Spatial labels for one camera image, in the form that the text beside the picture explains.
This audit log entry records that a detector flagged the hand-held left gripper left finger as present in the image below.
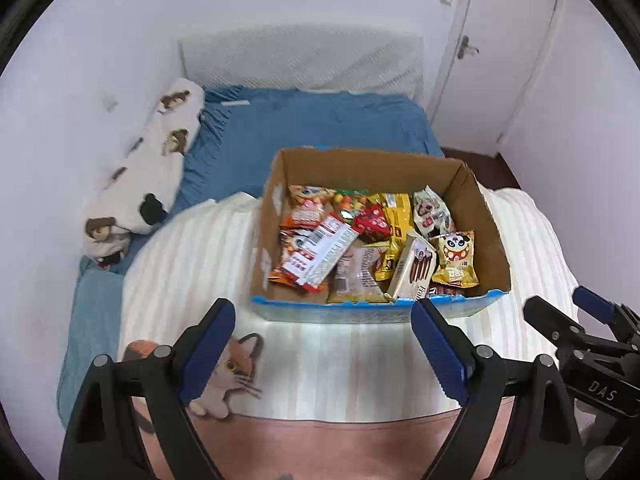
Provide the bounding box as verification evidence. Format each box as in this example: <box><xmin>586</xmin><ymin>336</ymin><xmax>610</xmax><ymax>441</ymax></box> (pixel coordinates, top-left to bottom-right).
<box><xmin>59</xmin><ymin>298</ymin><xmax>237</xmax><ymax>480</ymax></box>

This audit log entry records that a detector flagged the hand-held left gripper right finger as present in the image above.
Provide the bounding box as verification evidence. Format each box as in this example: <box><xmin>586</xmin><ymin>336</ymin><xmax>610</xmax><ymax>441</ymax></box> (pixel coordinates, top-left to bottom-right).
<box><xmin>410</xmin><ymin>298</ymin><xmax>586</xmax><ymax>480</ymax></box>

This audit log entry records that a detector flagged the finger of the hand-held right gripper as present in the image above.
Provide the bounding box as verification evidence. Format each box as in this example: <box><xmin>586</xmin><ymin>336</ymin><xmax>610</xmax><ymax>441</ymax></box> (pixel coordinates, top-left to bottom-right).
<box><xmin>523</xmin><ymin>296</ymin><xmax>587</xmax><ymax>357</ymax></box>
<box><xmin>572</xmin><ymin>286</ymin><xmax>640</xmax><ymax>347</ymax></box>

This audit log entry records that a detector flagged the white biscuit stick box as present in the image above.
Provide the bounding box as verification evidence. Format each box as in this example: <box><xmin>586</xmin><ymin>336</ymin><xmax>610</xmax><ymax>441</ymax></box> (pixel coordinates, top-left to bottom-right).
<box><xmin>387</xmin><ymin>230</ymin><xmax>439</xmax><ymax>302</ymax></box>

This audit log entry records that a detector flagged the yellow panda snack packet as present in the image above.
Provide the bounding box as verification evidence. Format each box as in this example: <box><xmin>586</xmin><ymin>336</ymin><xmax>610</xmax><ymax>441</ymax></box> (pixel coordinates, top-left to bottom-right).
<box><xmin>430</xmin><ymin>230</ymin><xmax>480</xmax><ymax>290</ymax></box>

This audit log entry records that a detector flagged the yellow and brown snack packet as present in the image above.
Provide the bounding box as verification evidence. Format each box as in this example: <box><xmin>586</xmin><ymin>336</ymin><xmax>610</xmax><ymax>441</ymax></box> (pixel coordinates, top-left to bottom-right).
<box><xmin>373</xmin><ymin>239</ymin><xmax>407</xmax><ymax>284</ymax></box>

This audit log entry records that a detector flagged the beige meat floss snack packet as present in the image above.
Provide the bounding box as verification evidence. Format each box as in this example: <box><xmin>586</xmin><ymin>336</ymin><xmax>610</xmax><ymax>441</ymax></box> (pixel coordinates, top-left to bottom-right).
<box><xmin>327</xmin><ymin>244</ymin><xmax>392</xmax><ymax>305</ymax></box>

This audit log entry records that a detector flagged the orange panda snack packet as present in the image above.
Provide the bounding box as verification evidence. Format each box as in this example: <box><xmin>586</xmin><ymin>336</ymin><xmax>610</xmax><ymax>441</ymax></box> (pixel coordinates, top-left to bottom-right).
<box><xmin>269</xmin><ymin>229</ymin><xmax>332</xmax><ymax>295</ymax></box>
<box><xmin>286</xmin><ymin>185</ymin><xmax>337</xmax><ymax>229</ymax></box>

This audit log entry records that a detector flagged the small white snack packet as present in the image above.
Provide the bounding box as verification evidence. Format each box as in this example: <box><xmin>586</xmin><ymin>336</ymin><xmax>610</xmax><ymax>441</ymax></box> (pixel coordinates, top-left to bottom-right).
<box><xmin>411</xmin><ymin>185</ymin><xmax>457</xmax><ymax>240</ymax></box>

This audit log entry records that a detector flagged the red foil snack packet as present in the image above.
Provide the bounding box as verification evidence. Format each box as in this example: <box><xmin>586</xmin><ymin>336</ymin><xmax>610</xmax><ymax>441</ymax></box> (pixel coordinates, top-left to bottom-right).
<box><xmin>352</xmin><ymin>204</ymin><xmax>392</xmax><ymax>242</ymax></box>

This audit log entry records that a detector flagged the white and red snack packet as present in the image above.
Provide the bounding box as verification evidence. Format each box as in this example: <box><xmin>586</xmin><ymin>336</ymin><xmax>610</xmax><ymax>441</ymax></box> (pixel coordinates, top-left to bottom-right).
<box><xmin>281</xmin><ymin>212</ymin><xmax>362</xmax><ymax>295</ymax></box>

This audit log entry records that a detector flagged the colourful candy packet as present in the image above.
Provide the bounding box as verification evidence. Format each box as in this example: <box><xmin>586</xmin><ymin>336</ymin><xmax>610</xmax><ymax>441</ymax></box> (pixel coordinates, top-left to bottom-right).
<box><xmin>331</xmin><ymin>187</ymin><xmax>374</xmax><ymax>214</ymax></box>

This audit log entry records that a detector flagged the cardboard box with blue print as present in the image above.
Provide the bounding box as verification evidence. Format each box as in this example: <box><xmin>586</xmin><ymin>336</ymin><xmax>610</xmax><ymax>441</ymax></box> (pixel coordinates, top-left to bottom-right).
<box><xmin>250</xmin><ymin>146</ymin><xmax>512</xmax><ymax>325</ymax></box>

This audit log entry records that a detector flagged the striped cat print blanket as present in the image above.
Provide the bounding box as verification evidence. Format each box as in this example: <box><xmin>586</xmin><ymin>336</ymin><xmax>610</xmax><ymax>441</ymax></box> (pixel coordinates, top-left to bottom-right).
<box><xmin>117</xmin><ymin>187</ymin><xmax>582</xmax><ymax>480</ymax></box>

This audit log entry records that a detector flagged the light blue cloth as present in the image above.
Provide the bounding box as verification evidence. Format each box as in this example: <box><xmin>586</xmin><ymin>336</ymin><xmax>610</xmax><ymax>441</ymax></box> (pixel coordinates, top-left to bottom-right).
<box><xmin>56</xmin><ymin>255</ymin><xmax>128</xmax><ymax>428</ymax></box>

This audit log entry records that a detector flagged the white bear print pillow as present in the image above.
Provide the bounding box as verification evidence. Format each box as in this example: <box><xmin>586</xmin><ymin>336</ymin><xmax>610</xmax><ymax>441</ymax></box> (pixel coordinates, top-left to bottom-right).
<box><xmin>82</xmin><ymin>78</ymin><xmax>206</xmax><ymax>267</ymax></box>

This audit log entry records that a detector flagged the blue bed sheet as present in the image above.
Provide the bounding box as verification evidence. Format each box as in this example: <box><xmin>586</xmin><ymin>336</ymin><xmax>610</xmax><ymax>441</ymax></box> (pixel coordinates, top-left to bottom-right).
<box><xmin>57</xmin><ymin>85</ymin><xmax>447</xmax><ymax>281</ymax></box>

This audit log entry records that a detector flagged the white door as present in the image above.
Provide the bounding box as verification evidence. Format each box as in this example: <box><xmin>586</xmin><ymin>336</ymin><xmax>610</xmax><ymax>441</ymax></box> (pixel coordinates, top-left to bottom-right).
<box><xmin>429</xmin><ymin>0</ymin><xmax>572</xmax><ymax>157</ymax></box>

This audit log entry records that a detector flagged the white padded headboard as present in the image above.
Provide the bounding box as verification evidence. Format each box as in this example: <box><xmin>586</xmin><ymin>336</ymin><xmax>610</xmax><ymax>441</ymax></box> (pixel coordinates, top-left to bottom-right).
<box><xmin>178</xmin><ymin>25</ymin><xmax>426</xmax><ymax>99</ymax></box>

